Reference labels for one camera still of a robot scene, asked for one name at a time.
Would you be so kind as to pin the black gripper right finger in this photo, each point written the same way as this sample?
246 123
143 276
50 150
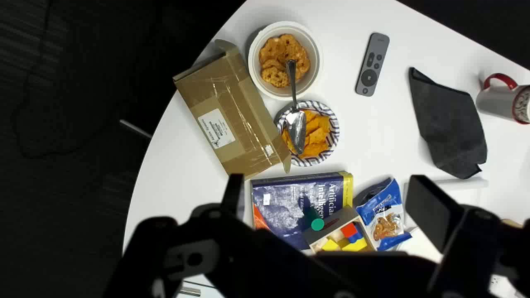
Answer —
435 211

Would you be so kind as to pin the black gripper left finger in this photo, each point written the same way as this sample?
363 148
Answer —
234 196

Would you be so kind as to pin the cake spatula with black handle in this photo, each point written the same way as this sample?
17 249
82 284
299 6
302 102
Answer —
295 118

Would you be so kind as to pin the white bowl of pretzels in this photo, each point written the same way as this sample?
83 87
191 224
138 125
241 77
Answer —
271 52

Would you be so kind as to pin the blue snack bag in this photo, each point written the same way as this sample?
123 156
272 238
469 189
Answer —
382 211

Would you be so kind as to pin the blue hardcover book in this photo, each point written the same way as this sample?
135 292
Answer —
282 204

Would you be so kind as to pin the dark grey cloth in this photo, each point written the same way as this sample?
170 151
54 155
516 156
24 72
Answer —
449 125

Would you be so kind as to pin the wooden tray with coloured blocks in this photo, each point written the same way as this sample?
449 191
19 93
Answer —
342 233

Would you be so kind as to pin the green peg toy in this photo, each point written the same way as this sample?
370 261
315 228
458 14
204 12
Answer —
314 221

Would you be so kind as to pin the brown cardboard box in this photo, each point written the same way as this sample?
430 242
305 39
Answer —
231 113

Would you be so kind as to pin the patterned paper plate with chips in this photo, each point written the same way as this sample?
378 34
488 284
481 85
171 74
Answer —
320 138

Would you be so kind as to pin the grey remote control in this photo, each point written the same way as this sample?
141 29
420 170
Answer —
372 64

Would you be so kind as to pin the white mug with red handle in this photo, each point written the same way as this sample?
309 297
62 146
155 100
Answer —
502 97

